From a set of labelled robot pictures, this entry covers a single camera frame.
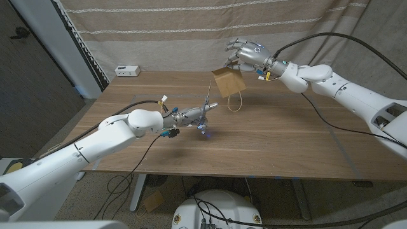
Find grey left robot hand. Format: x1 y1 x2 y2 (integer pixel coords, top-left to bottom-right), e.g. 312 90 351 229
162 101 219 138

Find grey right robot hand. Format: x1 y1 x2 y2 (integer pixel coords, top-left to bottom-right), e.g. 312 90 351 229
224 38 289 81

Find grey scissors with orange handles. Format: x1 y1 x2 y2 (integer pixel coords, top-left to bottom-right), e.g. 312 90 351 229
198 80 212 134

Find brown paper bag with handles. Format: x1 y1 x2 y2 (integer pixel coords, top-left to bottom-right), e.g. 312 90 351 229
212 62 247 113

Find small brown floor paper bag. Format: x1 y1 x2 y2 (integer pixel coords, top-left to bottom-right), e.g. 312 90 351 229
142 190 166 213

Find black round floor fan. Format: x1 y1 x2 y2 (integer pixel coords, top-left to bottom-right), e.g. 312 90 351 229
144 174 169 188

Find white power strip box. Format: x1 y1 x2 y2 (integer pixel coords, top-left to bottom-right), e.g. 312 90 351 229
114 65 142 78

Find beige striped curtain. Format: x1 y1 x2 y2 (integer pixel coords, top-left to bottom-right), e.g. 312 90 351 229
59 0 371 83

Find white table leg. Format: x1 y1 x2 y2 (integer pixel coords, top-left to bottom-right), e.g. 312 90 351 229
129 174 148 212

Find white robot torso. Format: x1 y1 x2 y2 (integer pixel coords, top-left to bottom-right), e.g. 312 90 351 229
171 190 264 229

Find grey backdrop cloth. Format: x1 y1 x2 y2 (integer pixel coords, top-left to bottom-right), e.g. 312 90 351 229
305 0 407 142

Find grey table leg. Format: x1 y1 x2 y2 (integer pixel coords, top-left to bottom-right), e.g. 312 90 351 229
291 178 312 221

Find dark textured door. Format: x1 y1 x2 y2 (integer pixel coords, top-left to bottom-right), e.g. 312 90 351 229
0 0 86 159

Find white floor platform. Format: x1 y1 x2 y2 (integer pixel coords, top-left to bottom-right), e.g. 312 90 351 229
0 158 86 223

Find yellow black pad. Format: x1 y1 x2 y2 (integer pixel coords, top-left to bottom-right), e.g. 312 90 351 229
1 158 36 175

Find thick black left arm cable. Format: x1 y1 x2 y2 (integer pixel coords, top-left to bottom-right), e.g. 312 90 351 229
38 100 163 160

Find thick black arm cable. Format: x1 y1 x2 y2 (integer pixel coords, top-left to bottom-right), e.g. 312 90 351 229
193 32 407 229
38 100 163 160

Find thin black left wrist cable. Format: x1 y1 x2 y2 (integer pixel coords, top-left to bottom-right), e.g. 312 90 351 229
92 133 166 220

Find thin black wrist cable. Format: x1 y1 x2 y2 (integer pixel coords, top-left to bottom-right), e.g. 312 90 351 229
92 133 166 220
300 92 407 149

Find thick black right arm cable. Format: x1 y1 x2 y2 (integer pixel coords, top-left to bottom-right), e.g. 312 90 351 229
193 32 407 229

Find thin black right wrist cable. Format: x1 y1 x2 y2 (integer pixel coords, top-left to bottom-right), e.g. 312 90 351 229
300 92 407 149

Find black torso cable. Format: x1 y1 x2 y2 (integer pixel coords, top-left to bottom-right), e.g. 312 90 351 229
193 196 230 229

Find white door frame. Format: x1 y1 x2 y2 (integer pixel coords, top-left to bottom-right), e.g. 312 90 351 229
9 0 103 99

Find door handle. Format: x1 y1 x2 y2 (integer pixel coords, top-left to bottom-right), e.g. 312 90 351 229
9 27 32 40

